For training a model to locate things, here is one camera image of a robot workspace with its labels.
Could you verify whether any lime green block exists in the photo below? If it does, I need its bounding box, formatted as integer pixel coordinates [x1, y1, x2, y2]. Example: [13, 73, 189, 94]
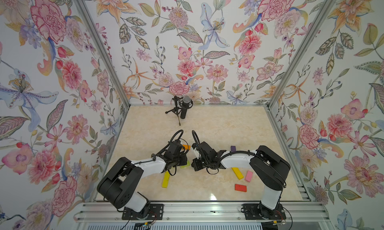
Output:
[180, 161, 191, 169]

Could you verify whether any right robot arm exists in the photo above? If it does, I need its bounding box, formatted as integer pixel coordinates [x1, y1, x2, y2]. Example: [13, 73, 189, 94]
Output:
[191, 142, 291, 211]

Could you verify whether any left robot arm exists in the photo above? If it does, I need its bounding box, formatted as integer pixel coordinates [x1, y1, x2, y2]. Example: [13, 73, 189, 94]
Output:
[97, 140, 190, 215]

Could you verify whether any long yellow block left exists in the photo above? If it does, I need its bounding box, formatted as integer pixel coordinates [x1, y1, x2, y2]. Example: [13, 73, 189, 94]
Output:
[162, 171, 171, 189]

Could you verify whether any long yellow block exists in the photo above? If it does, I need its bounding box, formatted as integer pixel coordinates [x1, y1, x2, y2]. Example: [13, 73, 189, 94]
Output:
[162, 171, 171, 189]
[232, 168, 244, 180]

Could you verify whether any long yellow block right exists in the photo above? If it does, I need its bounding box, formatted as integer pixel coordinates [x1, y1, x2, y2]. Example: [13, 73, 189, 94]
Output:
[232, 168, 244, 180]

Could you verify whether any pink block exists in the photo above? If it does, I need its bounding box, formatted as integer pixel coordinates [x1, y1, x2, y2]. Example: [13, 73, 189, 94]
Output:
[245, 171, 253, 183]

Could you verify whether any red block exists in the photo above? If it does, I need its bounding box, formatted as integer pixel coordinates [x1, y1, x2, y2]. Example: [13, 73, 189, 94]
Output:
[235, 184, 247, 193]

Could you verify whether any black microphone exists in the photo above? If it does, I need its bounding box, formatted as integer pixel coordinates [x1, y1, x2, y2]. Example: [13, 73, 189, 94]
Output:
[180, 95, 193, 119]

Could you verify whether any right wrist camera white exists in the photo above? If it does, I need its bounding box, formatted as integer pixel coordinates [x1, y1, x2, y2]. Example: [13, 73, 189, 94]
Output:
[193, 148, 200, 159]

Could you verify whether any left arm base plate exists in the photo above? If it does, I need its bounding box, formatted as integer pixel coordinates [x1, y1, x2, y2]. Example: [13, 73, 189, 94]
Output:
[122, 204, 164, 221]

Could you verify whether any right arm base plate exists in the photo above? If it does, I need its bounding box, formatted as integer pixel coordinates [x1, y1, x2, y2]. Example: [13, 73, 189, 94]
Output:
[241, 203, 287, 221]

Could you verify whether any aluminium front rail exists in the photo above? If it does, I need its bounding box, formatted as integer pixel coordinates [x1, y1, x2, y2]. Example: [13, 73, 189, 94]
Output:
[74, 202, 330, 223]

